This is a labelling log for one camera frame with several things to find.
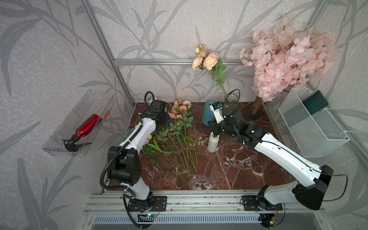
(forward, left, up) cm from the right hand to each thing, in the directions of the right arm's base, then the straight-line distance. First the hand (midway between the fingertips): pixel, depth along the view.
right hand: (210, 120), depth 73 cm
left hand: (+10, +24, -13) cm, 29 cm away
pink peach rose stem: (+10, +19, -26) cm, 33 cm away
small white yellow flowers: (+3, +2, -28) cm, 28 cm away
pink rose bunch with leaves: (+27, +19, -25) cm, 41 cm away
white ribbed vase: (-4, -3, -16) cm, 17 cm away
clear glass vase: (+27, -18, -12) cm, 34 cm away
